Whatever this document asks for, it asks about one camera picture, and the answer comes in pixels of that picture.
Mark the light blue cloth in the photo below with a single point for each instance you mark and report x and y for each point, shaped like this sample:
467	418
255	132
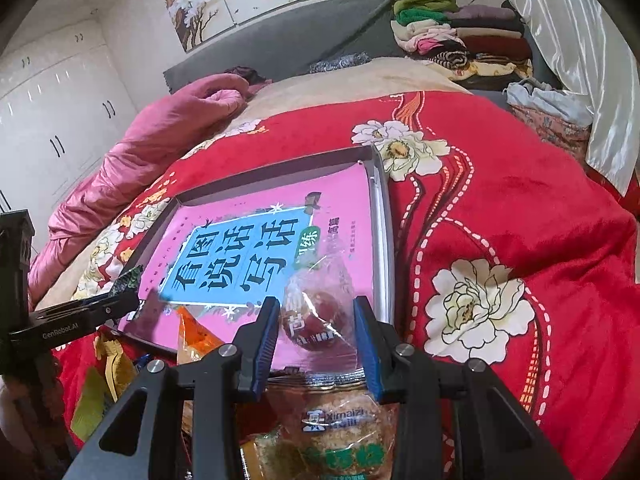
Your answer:
550	102

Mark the light green pastry packet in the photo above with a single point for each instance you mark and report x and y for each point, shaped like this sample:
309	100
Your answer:
90	405

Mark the grey shallow cardboard box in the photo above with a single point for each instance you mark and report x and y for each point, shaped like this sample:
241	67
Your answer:
382	220

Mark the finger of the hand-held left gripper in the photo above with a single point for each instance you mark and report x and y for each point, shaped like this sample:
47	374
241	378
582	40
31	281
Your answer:
105	304

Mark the pink book with blue panel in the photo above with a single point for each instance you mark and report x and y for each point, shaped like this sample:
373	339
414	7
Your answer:
240	210

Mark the white wardrobe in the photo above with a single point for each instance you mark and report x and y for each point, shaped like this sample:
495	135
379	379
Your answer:
55	110

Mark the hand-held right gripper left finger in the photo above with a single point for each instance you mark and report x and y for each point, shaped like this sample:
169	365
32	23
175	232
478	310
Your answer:
267	340

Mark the stack of folded clothes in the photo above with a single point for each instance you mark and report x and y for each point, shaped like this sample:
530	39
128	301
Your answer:
475	35

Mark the red floral blanket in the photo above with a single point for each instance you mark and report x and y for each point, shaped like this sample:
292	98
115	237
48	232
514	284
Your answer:
500	210

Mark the orange rice cracker packet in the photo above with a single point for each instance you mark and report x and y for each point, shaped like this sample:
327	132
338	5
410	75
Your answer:
197	335

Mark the pink quilt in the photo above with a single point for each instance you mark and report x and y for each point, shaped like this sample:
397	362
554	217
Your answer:
150	150

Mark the clear red date snack packet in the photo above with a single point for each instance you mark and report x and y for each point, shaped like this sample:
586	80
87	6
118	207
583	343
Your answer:
315	315

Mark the grey patterned pillow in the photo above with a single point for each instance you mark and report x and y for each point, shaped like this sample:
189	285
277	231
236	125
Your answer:
340	62

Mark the round cake packet green label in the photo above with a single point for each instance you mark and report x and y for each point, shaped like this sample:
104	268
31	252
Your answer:
340	430

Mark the beige blanket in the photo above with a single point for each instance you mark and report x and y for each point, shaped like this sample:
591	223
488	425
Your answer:
325	90

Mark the blue snack packet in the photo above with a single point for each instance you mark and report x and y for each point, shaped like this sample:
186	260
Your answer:
142	360

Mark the dark purple cloth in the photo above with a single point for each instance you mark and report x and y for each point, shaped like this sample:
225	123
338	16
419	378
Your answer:
247	74

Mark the pink floral cloth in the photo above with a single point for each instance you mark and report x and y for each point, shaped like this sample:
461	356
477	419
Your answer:
560	132

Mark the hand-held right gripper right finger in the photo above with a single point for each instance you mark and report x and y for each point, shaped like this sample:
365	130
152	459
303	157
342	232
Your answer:
367	355

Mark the white satin curtain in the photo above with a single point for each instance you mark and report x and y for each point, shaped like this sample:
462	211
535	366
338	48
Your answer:
590	60

